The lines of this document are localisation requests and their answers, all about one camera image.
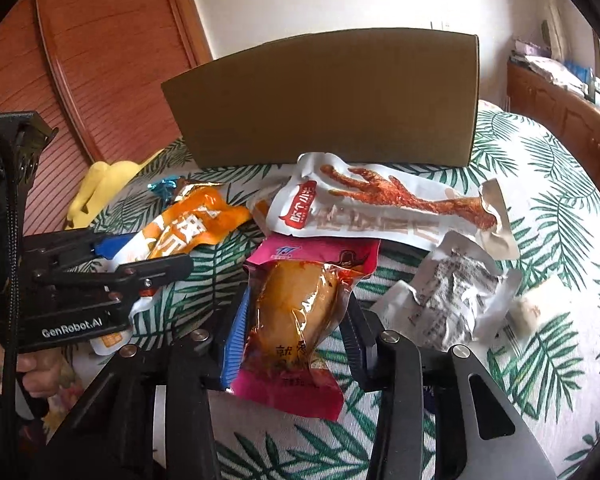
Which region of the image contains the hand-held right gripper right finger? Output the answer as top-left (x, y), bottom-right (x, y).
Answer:
top-left (337, 305), bottom-right (558, 480)

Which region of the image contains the black braided cable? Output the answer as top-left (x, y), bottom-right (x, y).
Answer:
top-left (0, 130), bottom-right (28, 480)

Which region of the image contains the pile of assorted packages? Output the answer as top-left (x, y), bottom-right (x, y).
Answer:
top-left (510, 35), bottom-right (600, 111)

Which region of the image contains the silver snack packet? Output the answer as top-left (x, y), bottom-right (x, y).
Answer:
top-left (370, 231), bottom-right (523, 353)

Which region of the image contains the orange snack packet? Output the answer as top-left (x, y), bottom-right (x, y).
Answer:
top-left (89, 182), bottom-right (253, 357)

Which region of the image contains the pink drumstick snack packet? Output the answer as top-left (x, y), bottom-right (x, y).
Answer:
top-left (230, 237), bottom-right (382, 422)

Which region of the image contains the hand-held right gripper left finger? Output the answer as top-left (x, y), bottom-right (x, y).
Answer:
top-left (27, 290), bottom-right (253, 480)

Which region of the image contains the brown wooden cabinet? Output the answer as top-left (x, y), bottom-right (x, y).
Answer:
top-left (506, 57), bottom-right (600, 196)

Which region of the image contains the blue foil candy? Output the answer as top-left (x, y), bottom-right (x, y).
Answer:
top-left (147, 176), bottom-right (183, 207)

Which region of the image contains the person's left hand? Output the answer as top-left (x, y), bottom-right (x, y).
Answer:
top-left (0, 345), bottom-right (66, 403)

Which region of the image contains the brown cardboard box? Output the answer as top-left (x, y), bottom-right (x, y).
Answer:
top-left (161, 27), bottom-right (480, 170)

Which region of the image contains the small white snack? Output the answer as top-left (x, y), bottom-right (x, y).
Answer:
top-left (510, 275), bottom-right (573, 336)

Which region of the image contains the brown wooden wardrobe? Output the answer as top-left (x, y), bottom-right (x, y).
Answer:
top-left (0, 0), bottom-right (213, 241)

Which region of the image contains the white chicken foot snack packet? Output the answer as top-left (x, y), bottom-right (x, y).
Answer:
top-left (247, 152), bottom-right (521, 261)

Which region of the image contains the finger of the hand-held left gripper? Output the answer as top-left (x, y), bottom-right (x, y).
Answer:
top-left (22, 230), bottom-right (136, 273)
top-left (30, 254), bottom-right (195, 313)

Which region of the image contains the leaf print bedsheet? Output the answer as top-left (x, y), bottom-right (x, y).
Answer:
top-left (45, 100), bottom-right (600, 480)

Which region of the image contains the yellow plush toy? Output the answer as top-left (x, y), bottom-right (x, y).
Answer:
top-left (64, 149), bottom-right (166, 231)

